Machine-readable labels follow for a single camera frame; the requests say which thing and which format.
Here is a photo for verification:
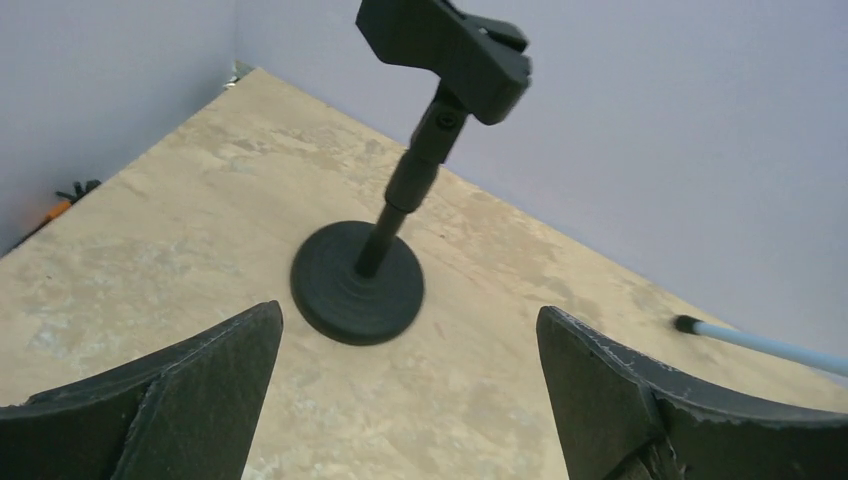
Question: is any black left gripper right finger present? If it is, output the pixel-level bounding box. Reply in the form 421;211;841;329
536;306;847;479

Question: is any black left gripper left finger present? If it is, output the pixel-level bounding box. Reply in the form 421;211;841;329
1;301;283;479

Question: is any light blue music stand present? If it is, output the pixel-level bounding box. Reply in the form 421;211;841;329
671;315;847;377

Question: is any black round base mic stand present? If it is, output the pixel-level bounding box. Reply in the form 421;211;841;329
290;0;532;346

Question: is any orange black object at edge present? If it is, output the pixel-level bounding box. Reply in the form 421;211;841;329
11;179;102;249

